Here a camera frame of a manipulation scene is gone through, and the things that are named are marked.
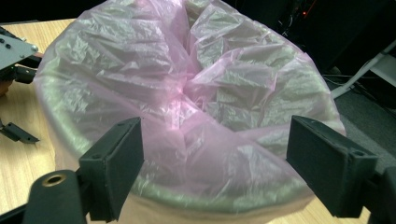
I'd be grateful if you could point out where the green plastic bucket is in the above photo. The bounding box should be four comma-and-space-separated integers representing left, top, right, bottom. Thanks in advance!
34, 12, 347, 224

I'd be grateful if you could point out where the bundle of floor cables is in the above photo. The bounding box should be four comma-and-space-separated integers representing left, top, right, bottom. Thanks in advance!
323, 73, 396, 110

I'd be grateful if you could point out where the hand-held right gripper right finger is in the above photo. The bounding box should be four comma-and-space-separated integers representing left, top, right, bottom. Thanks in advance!
285, 115, 379, 218

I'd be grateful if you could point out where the pink plastic bag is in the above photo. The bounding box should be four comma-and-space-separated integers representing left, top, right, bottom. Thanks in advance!
32, 0, 347, 224

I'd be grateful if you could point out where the white metal stand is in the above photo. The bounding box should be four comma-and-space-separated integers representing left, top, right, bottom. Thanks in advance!
330, 40, 396, 99

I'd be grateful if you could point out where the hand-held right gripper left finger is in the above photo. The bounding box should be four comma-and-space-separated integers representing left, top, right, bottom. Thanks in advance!
78, 116, 146, 224

